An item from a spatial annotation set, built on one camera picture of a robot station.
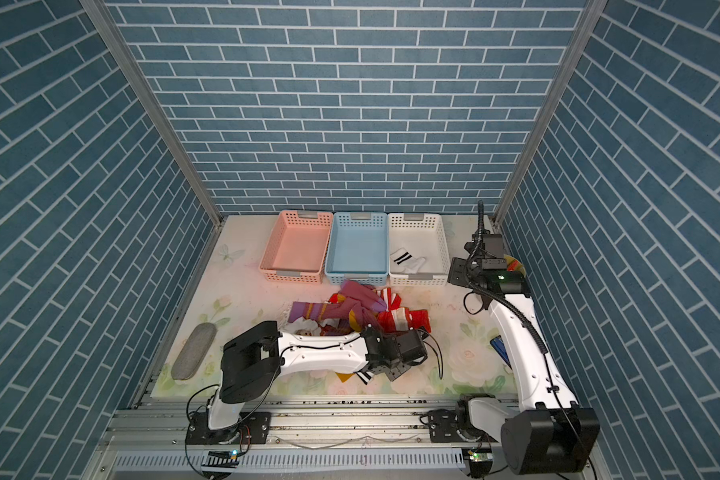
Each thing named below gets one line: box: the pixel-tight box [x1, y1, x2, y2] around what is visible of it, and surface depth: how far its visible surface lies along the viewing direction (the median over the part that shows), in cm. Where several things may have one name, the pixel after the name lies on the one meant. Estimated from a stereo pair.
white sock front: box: [335, 371, 374, 385], surface depth 82 cm
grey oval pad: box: [171, 322, 217, 381], surface depth 85 cm
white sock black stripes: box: [390, 247, 426, 273], surface depth 110 cm
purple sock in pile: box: [328, 280, 387, 332], surface depth 95 cm
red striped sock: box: [376, 287, 402, 311], surface depth 98 cm
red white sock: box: [377, 307, 431, 333], surface depth 93 cm
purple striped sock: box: [288, 301, 339, 323], surface depth 96 cm
